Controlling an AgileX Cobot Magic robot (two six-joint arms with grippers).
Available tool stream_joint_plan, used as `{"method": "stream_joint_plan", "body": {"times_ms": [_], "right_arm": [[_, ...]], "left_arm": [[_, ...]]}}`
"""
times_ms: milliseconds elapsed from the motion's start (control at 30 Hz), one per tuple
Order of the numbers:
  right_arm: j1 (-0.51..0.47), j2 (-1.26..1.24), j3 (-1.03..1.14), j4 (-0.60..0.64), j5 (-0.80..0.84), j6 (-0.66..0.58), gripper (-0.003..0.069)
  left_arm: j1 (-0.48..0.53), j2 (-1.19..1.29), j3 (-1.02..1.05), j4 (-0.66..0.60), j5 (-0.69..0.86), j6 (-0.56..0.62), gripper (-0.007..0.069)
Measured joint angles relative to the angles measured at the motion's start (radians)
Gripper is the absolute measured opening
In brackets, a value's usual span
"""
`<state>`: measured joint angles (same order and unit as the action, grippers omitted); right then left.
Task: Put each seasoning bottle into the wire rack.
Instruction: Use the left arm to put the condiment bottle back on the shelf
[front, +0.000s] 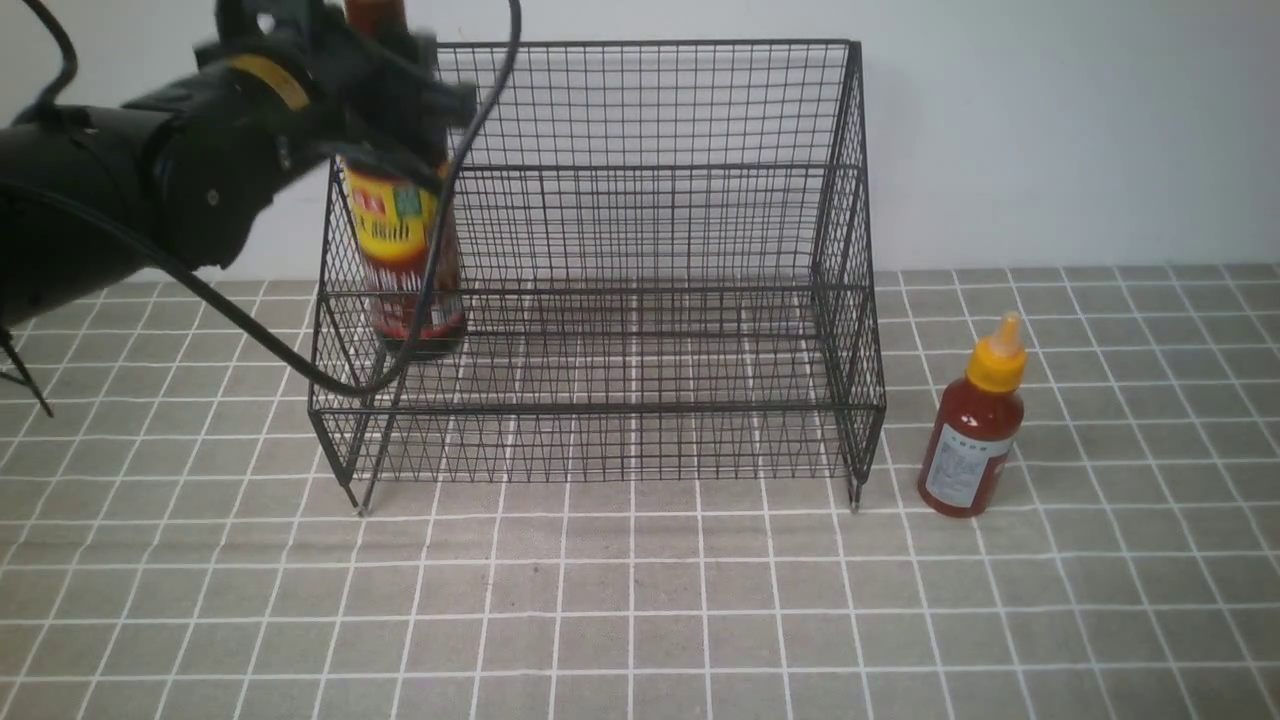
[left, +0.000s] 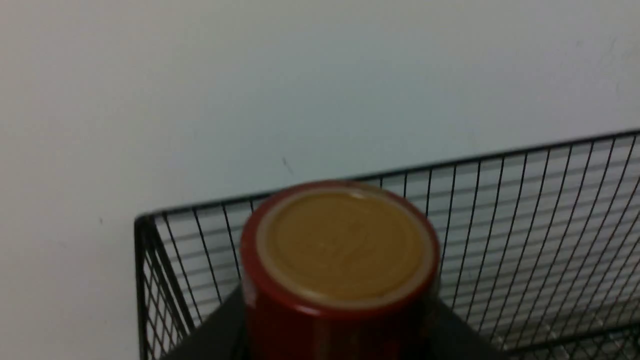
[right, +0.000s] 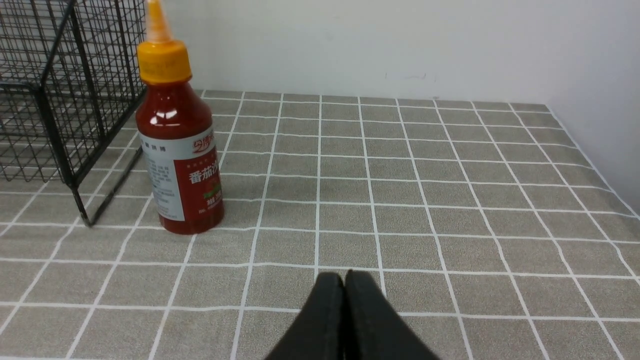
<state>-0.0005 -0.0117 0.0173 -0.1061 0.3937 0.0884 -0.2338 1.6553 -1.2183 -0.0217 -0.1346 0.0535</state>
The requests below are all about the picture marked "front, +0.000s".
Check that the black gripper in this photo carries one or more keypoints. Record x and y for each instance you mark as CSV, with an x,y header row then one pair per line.
x,y
280,78

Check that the dark soy sauce bottle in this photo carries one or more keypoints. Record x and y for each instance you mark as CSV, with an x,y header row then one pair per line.
x,y
394,221

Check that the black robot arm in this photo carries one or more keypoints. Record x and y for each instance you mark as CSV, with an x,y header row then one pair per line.
x,y
77,213

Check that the red sauce squeeze bottle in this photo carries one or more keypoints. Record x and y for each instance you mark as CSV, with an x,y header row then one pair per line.
x,y
976,425

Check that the grey checked tablecloth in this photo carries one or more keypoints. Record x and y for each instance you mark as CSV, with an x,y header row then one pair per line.
x,y
174,546

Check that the black wire mesh rack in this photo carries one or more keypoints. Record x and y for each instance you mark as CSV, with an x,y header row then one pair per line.
x,y
667,273

